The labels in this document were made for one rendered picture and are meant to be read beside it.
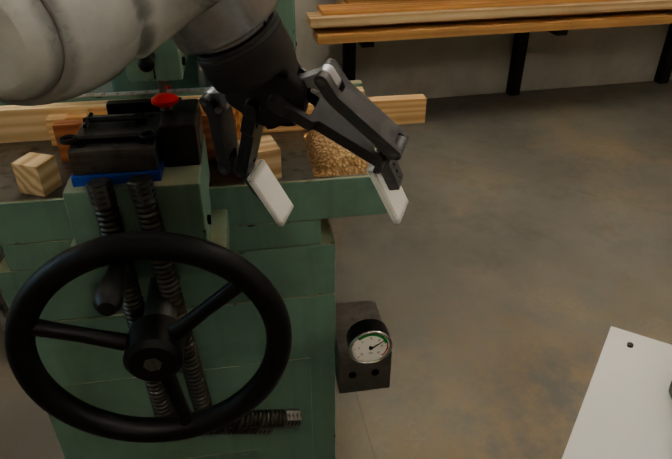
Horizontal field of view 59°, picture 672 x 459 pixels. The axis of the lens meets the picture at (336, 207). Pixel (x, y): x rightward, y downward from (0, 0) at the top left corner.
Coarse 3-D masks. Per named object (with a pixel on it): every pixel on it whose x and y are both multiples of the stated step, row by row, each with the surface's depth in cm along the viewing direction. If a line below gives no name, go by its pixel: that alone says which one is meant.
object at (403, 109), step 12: (384, 96) 89; (396, 96) 89; (408, 96) 89; (420, 96) 89; (312, 108) 87; (384, 108) 88; (396, 108) 89; (408, 108) 89; (420, 108) 89; (48, 120) 82; (396, 120) 90; (408, 120) 90; (420, 120) 90; (48, 132) 83; (264, 132) 87
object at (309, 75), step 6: (324, 66) 47; (330, 66) 47; (306, 72) 48; (312, 72) 47; (330, 72) 46; (336, 72) 47; (306, 78) 47; (312, 78) 47; (336, 78) 47; (306, 84) 48; (312, 84) 48; (336, 84) 47; (318, 90) 47; (318, 96) 47
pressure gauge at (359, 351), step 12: (360, 324) 83; (372, 324) 83; (384, 324) 85; (348, 336) 84; (360, 336) 82; (372, 336) 82; (384, 336) 83; (360, 348) 83; (384, 348) 84; (360, 360) 84; (372, 360) 85
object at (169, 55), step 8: (168, 40) 75; (160, 48) 75; (168, 48) 75; (176, 48) 75; (160, 56) 76; (168, 56) 76; (176, 56) 76; (184, 56) 81; (136, 64) 76; (160, 64) 76; (168, 64) 76; (176, 64) 76; (184, 64) 78; (128, 72) 76; (136, 72) 76; (144, 72) 76; (152, 72) 76; (160, 72) 77; (168, 72) 77; (176, 72) 77; (136, 80) 77; (144, 80) 77; (152, 80) 77; (160, 80) 77
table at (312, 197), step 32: (0, 160) 80; (288, 160) 80; (0, 192) 72; (224, 192) 74; (288, 192) 75; (320, 192) 76; (352, 192) 77; (0, 224) 72; (32, 224) 72; (64, 224) 73; (224, 224) 72
